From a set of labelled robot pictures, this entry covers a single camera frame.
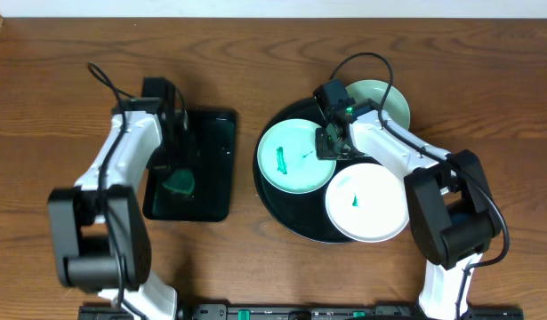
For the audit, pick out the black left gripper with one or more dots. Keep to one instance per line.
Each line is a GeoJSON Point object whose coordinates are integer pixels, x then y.
{"type": "Point", "coordinates": [167, 145]}

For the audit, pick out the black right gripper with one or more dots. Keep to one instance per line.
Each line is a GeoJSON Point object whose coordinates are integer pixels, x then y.
{"type": "Point", "coordinates": [324, 154]}

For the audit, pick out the green scrub sponge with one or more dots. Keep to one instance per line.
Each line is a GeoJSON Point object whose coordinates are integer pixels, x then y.
{"type": "Point", "coordinates": [180, 181]}

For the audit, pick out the light green plate with smear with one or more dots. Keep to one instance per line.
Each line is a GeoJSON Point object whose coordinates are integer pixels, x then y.
{"type": "Point", "coordinates": [287, 157]}

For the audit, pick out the white plate with green spot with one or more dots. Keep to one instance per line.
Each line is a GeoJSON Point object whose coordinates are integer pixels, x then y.
{"type": "Point", "coordinates": [367, 203]}

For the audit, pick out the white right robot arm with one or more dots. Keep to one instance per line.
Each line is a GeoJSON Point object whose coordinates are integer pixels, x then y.
{"type": "Point", "coordinates": [452, 215]}

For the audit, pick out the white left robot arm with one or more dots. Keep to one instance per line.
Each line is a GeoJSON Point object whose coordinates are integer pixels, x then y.
{"type": "Point", "coordinates": [100, 240]}

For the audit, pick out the black rectangular tray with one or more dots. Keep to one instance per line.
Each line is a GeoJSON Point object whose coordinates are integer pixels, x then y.
{"type": "Point", "coordinates": [214, 133]}

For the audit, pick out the black round tray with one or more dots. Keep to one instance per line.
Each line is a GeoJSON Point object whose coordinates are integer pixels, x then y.
{"type": "Point", "coordinates": [304, 214]}

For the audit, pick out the pale green rear plate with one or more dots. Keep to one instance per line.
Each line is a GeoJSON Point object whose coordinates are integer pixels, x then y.
{"type": "Point", "coordinates": [396, 104]}

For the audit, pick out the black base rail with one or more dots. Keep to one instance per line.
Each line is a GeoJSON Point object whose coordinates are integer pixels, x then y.
{"type": "Point", "coordinates": [223, 312]}

